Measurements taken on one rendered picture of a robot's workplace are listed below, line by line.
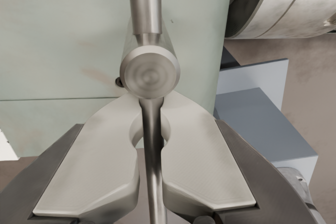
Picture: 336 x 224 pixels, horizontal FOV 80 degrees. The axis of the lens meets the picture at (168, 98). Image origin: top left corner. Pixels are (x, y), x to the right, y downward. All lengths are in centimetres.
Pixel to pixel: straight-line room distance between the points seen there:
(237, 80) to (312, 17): 56
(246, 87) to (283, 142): 29
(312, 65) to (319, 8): 170
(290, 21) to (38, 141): 33
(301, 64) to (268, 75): 106
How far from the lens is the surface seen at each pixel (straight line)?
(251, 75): 84
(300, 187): 63
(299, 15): 29
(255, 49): 168
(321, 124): 245
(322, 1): 28
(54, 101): 24
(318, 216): 61
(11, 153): 32
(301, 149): 65
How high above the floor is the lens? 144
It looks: 57 degrees down
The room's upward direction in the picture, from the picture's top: 175 degrees clockwise
